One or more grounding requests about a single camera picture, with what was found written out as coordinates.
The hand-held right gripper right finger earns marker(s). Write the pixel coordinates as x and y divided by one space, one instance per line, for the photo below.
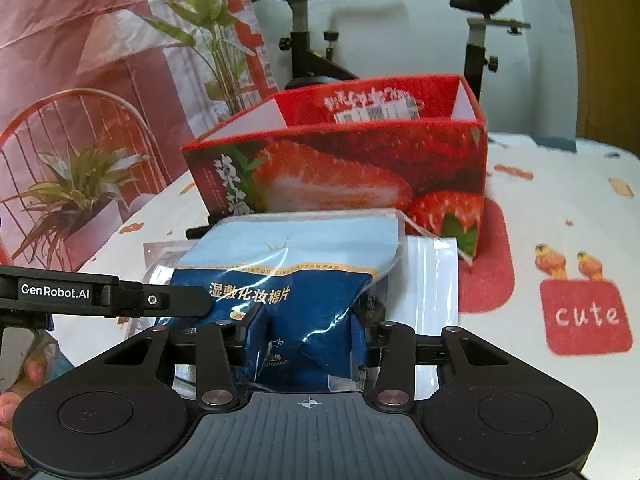
397 357

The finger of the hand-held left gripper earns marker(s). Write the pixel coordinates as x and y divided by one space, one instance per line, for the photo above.
175 300

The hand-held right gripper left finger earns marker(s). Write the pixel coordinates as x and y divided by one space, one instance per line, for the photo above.
214 360

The blue cotton pad packet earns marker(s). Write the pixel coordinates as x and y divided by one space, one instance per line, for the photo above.
300 305

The red strawberry print box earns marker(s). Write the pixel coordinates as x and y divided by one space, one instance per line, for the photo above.
350 160

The person's left hand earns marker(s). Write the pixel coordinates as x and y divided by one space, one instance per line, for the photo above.
35 365

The clear plastic packet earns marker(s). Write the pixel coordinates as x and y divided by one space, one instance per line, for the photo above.
161 260

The white plastic packet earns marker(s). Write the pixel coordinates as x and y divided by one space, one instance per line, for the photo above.
430 290

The cartoon printed tablecloth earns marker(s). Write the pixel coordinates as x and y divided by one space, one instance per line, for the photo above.
550 210

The pink printed curtain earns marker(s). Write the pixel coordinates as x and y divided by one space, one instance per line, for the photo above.
75 35

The black exercise bike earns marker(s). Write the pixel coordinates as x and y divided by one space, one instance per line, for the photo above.
310 65

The brown wooden door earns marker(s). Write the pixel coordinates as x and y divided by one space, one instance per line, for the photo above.
610 60

